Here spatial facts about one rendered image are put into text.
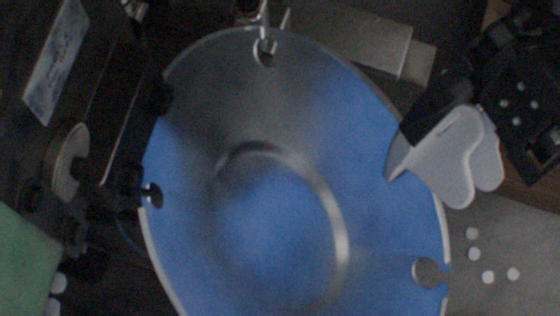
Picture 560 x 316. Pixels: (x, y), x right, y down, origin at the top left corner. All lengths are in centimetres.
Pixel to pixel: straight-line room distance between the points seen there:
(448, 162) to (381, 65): 44
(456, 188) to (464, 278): 105
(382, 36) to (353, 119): 39
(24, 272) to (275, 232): 25
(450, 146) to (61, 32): 23
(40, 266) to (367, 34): 58
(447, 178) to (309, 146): 12
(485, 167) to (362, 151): 8
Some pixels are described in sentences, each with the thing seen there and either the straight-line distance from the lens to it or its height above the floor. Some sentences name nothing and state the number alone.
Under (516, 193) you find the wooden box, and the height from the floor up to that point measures 5.
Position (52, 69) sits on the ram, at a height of 107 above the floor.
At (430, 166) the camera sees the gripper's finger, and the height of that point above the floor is 102.
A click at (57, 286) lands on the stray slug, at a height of 71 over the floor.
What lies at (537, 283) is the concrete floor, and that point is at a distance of 160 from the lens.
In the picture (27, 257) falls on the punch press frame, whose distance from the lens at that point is 44.
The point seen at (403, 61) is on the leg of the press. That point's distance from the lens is 97.
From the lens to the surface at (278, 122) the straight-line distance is 62.
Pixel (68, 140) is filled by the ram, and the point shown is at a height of 102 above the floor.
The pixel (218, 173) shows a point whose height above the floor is 89.
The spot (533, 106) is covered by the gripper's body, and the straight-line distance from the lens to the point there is 48.
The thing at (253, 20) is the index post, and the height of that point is 79.
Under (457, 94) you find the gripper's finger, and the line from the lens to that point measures 49.
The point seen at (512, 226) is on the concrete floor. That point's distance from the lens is 160.
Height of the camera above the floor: 153
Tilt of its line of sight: 75 degrees down
